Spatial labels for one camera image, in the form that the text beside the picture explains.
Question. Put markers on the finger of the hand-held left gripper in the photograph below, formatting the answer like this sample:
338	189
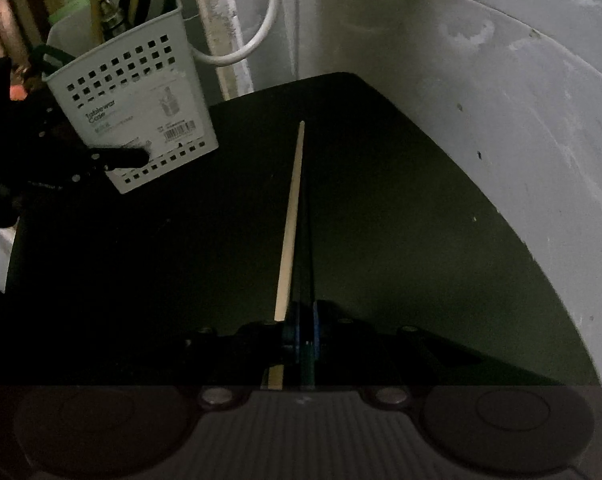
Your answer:
123	157

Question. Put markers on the wooden door frame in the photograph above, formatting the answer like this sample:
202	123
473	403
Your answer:
31	0

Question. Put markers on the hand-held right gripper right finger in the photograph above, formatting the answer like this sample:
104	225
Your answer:
315	335

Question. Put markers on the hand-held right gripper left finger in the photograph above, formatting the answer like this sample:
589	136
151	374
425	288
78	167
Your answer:
291	340

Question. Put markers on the dirty white vertical pipe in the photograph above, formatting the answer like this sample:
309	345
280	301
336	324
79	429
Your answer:
221	35

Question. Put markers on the grey perforated utensil basket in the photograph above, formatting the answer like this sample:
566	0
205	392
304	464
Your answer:
131	90

